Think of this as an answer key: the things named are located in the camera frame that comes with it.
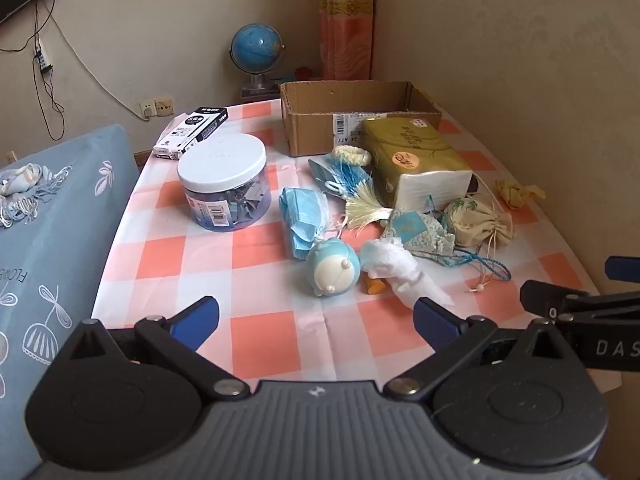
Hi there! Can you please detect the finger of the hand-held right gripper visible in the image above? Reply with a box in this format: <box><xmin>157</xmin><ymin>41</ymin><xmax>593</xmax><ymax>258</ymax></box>
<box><xmin>604</xmin><ymin>256</ymin><xmax>640</xmax><ymax>281</ymax></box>
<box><xmin>520</xmin><ymin>281</ymin><xmax>591</xmax><ymax>321</ymax></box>

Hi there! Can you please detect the white blue fringed cloth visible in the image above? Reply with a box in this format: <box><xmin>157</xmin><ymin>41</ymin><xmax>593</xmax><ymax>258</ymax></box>
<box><xmin>0</xmin><ymin>160</ymin><xmax>73</xmax><ymax>231</ymax></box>

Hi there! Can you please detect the blue face mask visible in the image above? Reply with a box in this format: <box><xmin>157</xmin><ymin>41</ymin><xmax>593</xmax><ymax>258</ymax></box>
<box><xmin>307</xmin><ymin>156</ymin><xmax>353</xmax><ymax>197</ymax></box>
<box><xmin>278</xmin><ymin>187</ymin><xmax>332</xmax><ymax>261</ymax></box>

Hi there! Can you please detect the black and white pen box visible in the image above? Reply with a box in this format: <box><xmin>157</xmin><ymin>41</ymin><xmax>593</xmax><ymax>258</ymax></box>
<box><xmin>152</xmin><ymin>106</ymin><xmax>229</xmax><ymax>161</ymax></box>

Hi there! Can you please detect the blue patterned sachet with cord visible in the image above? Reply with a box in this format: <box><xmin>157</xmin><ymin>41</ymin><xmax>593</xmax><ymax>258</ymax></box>
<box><xmin>381</xmin><ymin>207</ymin><xmax>513</xmax><ymax>293</ymax></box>

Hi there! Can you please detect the white cable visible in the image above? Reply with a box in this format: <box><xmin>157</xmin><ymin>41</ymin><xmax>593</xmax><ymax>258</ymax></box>
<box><xmin>45</xmin><ymin>7</ymin><xmax>151</xmax><ymax>120</ymax></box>

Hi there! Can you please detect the yellow cloth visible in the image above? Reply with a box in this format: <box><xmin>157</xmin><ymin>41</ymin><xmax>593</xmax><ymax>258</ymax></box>
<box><xmin>495</xmin><ymin>177</ymin><xmax>547</xmax><ymax>210</ymax></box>

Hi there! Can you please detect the blue round doll toy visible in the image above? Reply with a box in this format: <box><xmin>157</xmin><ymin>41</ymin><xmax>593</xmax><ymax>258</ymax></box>
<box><xmin>305</xmin><ymin>239</ymin><xmax>362</xmax><ymax>298</ymax></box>

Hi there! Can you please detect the olive green tissue pack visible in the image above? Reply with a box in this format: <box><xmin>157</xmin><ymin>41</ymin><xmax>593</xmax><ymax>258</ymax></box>
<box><xmin>360</xmin><ymin>117</ymin><xmax>474</xmax><ymax>211</ymax></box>

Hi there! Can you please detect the clear jar with white lid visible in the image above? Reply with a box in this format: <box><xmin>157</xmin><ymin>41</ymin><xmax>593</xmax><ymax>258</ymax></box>
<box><xmin>177</xmin><ymin>132</ymin><xmax>269</xmax><ymax>231</ymax></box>

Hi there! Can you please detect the cream tassel ornament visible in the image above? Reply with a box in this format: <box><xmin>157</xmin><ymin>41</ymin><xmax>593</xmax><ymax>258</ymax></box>
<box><xmin>327</xmin><ymin>160</ymin><xmax>397</xmax><ymax>235</ymax></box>

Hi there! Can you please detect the orange patterned curtain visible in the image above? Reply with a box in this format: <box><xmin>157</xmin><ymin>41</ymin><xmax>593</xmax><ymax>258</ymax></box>
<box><xmin>319</xmin><ymin>0</ymin><xmax>376</xmax><ymax>82</ymax></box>

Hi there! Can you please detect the white plastic wrap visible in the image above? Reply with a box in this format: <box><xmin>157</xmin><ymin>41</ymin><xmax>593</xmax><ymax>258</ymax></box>
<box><xmin>360</xmin><ymin>237</ymin><xmax>454</xmax><ymax>311</ymax></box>

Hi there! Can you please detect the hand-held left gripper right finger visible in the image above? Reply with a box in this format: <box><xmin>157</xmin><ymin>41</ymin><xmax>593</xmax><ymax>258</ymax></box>
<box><xmin>382</xmin><ymin>296</ymin><xmax>586</xmax><ymax>401</ymax></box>

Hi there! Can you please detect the beige padded headboard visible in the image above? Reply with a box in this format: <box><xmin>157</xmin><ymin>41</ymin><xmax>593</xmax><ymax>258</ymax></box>
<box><xmin>374</xmin><ymin>0</ymin><xmax>640</xmax><ymax>301</ymax></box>

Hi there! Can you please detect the black cable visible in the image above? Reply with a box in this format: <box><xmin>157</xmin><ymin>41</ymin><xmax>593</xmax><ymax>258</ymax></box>
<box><xmin>0</xmin><ymin>0</ymin><xmax>67</xmax><ymax>142</ymax></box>

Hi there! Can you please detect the cream sachet with green print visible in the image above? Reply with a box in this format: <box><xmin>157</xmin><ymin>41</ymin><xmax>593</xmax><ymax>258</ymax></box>
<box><xmin>440</xmin><ymin>197</ymin><xmax>514</xmax><ymax>249</ymax></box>

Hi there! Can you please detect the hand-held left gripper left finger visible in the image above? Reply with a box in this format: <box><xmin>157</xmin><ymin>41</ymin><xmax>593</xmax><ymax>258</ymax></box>
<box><xmin>50</xmin><ymin>296</ymin><xmax>251</xmax><ymax>402</ymax></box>

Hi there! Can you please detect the brown cardboard box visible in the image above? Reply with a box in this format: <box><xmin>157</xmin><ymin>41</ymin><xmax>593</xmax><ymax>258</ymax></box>
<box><xmin>280</xmin><ymin>80</ymin><xmax>443</xmax><ymax>158</ymax></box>

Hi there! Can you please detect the orange white checked tablecloth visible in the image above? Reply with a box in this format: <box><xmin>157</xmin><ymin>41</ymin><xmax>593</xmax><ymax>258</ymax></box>
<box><xmin>92</xmin><ymin>92</ymin><xmax>601</xmax><ymax>396</ymax></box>

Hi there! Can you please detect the cream crocheted ring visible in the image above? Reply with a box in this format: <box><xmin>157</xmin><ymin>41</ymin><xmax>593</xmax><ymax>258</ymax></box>
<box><xmin>332</xmin><ymin>145</ymin><xmax>372</xmax><ymax>166</ymax></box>

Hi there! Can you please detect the blue desk globe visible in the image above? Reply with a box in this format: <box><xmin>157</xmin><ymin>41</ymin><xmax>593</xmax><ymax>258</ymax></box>
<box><xmin>229</xmin><ymin>22</ymin><xmax>287</xmax><ymax>98</ymax></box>

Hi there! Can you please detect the blue flower print blanket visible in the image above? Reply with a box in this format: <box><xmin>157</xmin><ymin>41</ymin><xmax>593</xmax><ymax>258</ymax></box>
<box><xmin>0</xmin><ymin>125</ymin><xmax>142</xmax><ymax>480</ymax></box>

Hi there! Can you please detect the white wall socket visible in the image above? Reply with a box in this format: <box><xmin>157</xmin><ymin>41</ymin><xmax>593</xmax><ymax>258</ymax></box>
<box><xmin>139</xmin><ymin>95</ymin><xmax>174</xmax><ymax>119</ymax></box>

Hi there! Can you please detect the white power strip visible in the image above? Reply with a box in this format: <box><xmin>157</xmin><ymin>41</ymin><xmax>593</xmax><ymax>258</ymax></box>
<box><xmin>34</xmin><ymin>42</ymin><xmax>54</xmax><ymax>74</ymax></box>

